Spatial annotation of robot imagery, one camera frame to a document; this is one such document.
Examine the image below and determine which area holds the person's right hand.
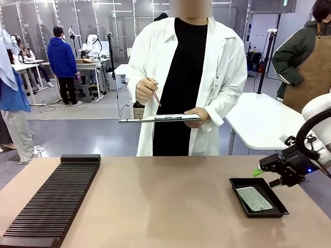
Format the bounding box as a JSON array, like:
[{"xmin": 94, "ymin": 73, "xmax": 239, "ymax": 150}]
[{"xmin": 135, "ymin": 77, "xmax": 159, "ymax": 103}]

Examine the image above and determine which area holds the person's left forearm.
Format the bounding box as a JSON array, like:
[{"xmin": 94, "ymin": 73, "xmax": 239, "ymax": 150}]
[{"xmin": 204, "ymin": 84, "xmax": 248, "ymax": 130}]

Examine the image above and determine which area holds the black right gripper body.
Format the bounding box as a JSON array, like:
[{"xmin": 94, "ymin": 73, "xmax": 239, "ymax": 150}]
[{"xmin": 259, "ymin": 144, "xmax": 322, "ymax": 188}]

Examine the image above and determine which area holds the white desk with box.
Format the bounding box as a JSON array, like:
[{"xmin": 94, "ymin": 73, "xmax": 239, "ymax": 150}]
[{"xmin": 74, "ymin": 57, "xmax": 112, "ymax": 103}]

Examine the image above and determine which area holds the black light stand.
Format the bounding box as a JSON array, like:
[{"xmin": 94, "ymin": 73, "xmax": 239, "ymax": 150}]
[{"xmin": 257, "ymin": 28, "xmax": 278, "ymax": 95}]

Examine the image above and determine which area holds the grey step stool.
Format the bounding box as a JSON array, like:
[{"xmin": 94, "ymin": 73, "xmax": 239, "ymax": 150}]
[{"xmin": 76, "ymin": 83, "xmax": 94, "ymax": 104}]

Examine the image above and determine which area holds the cardboard box on floor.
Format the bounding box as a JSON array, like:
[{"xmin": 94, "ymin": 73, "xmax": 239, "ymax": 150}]
[{"xmin": 132, "ymin": 101, "xmax": 146, "ymax": 120}]

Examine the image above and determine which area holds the black slotted PCB rack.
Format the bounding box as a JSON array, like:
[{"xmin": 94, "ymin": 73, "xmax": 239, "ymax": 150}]
[{"xmin": 0, "ymin": 154, "xmax": 101, "ymax": 247}]

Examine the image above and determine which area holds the red pencil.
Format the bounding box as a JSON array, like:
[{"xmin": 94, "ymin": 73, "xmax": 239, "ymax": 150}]
[{"xmin": 146, "ymin": 77, "xmax": 162, "ymax": 107}]

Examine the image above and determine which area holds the person in blue hoodie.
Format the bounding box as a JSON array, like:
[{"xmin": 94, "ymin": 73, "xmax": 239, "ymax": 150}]
[{"xmin": 47, "ymin": 25, "xmax": 84, "ymax": 107}]

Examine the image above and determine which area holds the person in white lab coat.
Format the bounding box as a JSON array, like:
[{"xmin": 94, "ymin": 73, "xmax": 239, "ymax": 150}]
[{"xmin": 126, "ymin": 0, "xmax": 248, "ymax": 157}]

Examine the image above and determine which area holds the person's left hand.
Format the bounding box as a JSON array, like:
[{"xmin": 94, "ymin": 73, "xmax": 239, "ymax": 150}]
[{"xmin": 184, "ymin": 107, "xmax": 212, "ymax": 129}]

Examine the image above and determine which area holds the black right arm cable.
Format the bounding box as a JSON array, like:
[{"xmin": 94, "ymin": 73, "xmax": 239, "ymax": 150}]
[{"xmin": 296, "ymin": 107, "xmax": 331, "ymax": 162}]

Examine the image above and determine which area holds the black plastic tray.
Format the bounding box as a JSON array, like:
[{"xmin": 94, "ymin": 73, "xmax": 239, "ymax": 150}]
[{"xmin": 229, "ymin": 177, "xmax": 290, "ymax": 219}]

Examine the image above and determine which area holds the seated person with headset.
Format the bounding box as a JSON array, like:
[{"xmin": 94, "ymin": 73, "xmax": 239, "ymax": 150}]
[{"xmin": 14, "ymin": 33, "xmax": 55, "ymax": 88}]

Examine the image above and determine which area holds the person's right forearm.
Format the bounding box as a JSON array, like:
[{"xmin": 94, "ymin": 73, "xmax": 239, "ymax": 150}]
[{"xmin": 126, "ymin": 66, "xmax": 145, "ymax": 89}]

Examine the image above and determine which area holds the white standing desk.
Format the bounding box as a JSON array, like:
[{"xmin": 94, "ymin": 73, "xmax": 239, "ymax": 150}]
[{"xmin": 10, "ymin": 59, "xmax": 49, "ymax": 107}]

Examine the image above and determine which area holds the person in light-blue shirt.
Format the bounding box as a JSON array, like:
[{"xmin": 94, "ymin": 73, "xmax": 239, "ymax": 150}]
[{"xmin": 0, "ymin": 28, "xmax": 49, "ymax": 165}]

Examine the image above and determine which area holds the white rounded table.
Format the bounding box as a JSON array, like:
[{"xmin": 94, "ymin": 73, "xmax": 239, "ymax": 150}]
[{"xmin": 224, "ymin": 92, "xmax": 311, "ymax": 156}]

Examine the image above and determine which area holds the grey clipboard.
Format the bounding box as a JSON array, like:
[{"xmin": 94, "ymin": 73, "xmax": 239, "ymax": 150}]
[{"xmin": 136, "ymin": 114, "xmax": 202, "ymax": 123}]

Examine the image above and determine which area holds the thin black tripod pole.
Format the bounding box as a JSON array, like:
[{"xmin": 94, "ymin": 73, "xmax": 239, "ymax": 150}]
[{"xmin": 106, "ymin": 32, "xmax": 123, "ymax": 91}]

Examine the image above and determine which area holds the person in brown apron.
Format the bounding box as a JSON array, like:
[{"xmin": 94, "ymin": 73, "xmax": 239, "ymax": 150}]
[{"xmin": 272, "ymin": 0, "xmax": 331, "ymax": 114}]

